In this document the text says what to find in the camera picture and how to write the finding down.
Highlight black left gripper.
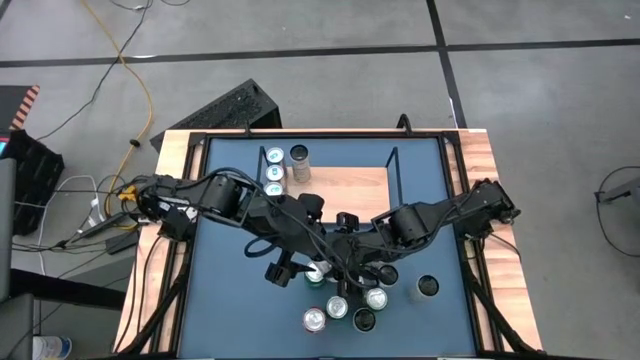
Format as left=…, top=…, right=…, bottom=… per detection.
left=264, top=214, right=344, bottom=289

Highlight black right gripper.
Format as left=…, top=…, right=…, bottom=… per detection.
left=339, top=232, right=389, bottom=300

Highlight white Celsius can black lid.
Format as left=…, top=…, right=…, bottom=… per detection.
left=375, top=263, right=401, bottom=290

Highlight dark-topped cans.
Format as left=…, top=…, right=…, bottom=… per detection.
left=288, top=143, right=312, bottom=184
left=415, top=273, right=442, bottom=301
left=352, top=307, right=378, bottom=334

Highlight green Sprite can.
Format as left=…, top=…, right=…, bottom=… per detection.
left=363, top=287, right=390, bottom=313
left=303, top=262, right=327, bottom=290
left=325, top=294, right=350, bottom=321

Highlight blue table mat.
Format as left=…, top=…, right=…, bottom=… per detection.
left=178, top=137, right=477, bottom=357

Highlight black computer case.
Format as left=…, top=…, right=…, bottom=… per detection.
left=149, top=78, right=284, bottom=151

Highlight black power brick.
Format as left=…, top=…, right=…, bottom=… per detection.
left=104, top=232, right=140, bottom=256

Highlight black bench beam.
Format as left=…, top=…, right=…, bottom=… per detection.
left=9, top=269, right=127, bottom=311

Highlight white blue container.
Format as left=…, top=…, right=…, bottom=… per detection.
left=32, top=335, right=74, bottom=360

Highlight grey stand leg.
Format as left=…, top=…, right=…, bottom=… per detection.
left=594, top=175, right=640, bottom=205

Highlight black crate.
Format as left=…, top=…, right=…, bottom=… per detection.
left=8, top=128, right=66, bottom=237

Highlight grey cabinet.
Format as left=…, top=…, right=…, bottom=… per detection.
left=0, top=157, right=36, bottom=360

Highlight black orange striped mat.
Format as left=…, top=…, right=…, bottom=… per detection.
left=0, top=84, right=41, bottom=132

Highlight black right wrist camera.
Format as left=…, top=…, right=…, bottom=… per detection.
left=335, top=211, right=361, bottom=234

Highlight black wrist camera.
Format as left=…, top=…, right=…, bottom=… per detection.
left=298, top=192, right=327, bottom=221
left=335, top=211, right=361, bottom=234

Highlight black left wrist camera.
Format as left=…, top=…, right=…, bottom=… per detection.
left=298, top=192, right=327, bottom=221

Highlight wooden shelf black wire frame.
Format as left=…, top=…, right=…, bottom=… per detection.
left=252, top=145, right=404, bottom=229

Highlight black metal table frame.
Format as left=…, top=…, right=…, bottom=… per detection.
left=113, top=127, right=544, bottom=360

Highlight yellow cable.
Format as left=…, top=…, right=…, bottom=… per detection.
left=79, top=0, right=154, bottom=231

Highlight white cable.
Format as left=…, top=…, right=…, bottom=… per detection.
left=52, top=174, right=104, bottom=236

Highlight black cable loop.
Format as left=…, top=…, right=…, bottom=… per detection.
left=593, top=165, right=640, bottom=246

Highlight black floor cable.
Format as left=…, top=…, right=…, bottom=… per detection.
left=35, top=0, right=154, bottom=142

